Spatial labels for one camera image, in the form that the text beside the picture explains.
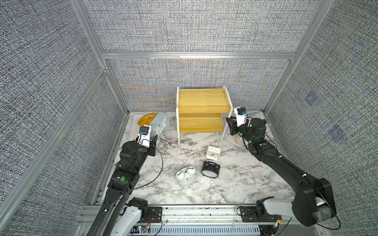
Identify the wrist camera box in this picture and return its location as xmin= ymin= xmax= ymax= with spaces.
xmin=137 ymin=125 xmax=151 ymax=148
xmin=234 ymin=107 xmax=248 ymax=127

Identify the grey square alarm clock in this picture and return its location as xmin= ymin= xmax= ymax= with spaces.
xmin=149 ymin=112 xmax=167 ymax=144

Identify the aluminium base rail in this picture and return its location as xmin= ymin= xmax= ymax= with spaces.
xmin=77 ymin=204 xmax=331 ymax=236

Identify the black twin-bell alarm clock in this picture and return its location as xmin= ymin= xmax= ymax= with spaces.
xmin=201 ymin=161 xmax=221 ymax=179

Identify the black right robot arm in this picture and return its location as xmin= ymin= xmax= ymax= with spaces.
xmin=226 ymin=117 xmax=337 ymax=227

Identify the oval brown bread loaf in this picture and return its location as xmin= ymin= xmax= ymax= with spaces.
xmin=137 ymin=113 xmax=157 ymax=126

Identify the white rectangular tray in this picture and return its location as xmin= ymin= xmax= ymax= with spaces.
xmin=128 ymin=114 xmax=143 ymax=141

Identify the small white square alarm clock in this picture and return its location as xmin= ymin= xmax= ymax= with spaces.
xmin=205 ymin=146 xmax=221 ymax=160

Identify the glass jar with black lid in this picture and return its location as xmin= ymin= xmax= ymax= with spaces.
xmin=235 ymin=136 xmax=244 ymax=145

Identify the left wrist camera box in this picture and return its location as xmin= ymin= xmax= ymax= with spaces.
xmin=137 ymin=125 xmax=151 ymax=148

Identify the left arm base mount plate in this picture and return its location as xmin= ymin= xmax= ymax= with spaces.
xmin=138 ymin=207 xmax=162 ymax=224

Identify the white twin-bell alarm clock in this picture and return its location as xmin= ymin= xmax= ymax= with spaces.
xmin=175 ymin=166 xmax=196 ymax=187

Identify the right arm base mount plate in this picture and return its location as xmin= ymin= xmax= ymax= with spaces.
xmin=236 ymin=206 xmax=279 ymax=223

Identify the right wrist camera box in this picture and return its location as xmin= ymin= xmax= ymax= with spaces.
xmin=234 ymin=107 xmax=248 ymax=127

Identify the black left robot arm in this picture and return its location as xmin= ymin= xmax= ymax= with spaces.
xmin=87 ymin=140 xmax=157 ymax=236

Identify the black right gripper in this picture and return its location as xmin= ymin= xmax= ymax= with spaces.
xmin=227 ymin=115 xmax=256 ymax=147

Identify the wooden two-tier white-frame shelf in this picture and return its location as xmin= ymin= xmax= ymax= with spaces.
xmin=176 ymin=86 xmax=233 ymax=147

